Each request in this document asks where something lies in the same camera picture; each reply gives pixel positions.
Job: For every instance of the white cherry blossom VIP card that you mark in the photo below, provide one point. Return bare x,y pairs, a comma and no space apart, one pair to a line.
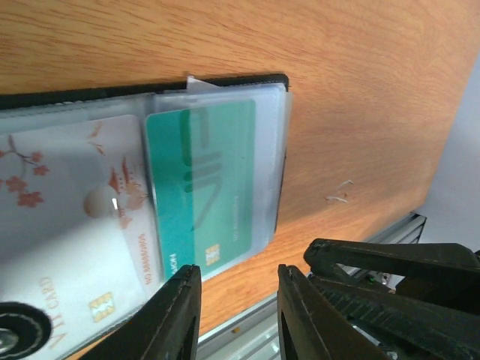
74,207

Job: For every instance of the aluminium rail front frame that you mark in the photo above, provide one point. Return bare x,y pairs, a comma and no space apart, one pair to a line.
253,334

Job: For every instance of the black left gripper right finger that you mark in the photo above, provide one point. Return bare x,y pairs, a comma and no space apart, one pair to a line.
310,328

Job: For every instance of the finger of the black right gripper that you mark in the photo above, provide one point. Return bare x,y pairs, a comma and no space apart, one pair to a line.
419,300

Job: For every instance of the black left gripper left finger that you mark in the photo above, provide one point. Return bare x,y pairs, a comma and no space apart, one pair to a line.
166,327

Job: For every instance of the black card holder wallet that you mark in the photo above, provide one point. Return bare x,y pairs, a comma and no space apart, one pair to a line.
24,328

